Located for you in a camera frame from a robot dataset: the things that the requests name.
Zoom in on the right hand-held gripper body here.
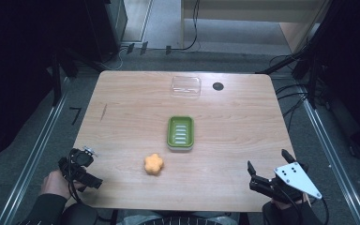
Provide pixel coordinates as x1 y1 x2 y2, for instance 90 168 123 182
248 161 323 204

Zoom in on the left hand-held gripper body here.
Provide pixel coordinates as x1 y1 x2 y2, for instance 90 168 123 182
58 145 104 193

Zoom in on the orange flower-shaped soap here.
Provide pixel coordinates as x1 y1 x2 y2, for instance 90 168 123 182
143 153 165 176

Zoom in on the green soap dish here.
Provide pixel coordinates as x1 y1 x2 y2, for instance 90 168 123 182
166 115 196 154

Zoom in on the person's right hand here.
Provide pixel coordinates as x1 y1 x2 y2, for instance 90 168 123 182
270 192 312 211

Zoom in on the person's left hand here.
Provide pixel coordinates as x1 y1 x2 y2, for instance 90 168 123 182
40 169 87 201

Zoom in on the black tripod stand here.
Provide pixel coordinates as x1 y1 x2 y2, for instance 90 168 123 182
255 40 329 110

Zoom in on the clear plastic container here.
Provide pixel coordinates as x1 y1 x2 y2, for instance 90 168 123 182
171 75 203 98

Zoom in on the black cabinet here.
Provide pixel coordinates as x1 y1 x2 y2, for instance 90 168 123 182
74 0 128 63

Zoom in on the light wooden desk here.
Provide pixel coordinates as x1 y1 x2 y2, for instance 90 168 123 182
180 0 332 54

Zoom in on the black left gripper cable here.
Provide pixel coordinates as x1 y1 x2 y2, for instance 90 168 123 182
67 147 83 203

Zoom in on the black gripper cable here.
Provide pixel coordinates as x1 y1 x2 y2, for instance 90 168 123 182
280 184 330 225
67 147 83 203

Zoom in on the metal floor rail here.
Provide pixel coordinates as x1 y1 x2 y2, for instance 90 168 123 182
296 83 360 225
0 78 70 225

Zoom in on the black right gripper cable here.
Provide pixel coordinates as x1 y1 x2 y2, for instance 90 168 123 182
280 184 330 225

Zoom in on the bundle of black floor cables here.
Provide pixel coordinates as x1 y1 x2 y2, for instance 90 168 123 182
268 53 313 132

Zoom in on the white floor cable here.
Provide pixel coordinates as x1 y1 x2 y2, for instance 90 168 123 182
101 46 129 71

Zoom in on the black hanging cable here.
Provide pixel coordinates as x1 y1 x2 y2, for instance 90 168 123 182
170 0 201 53

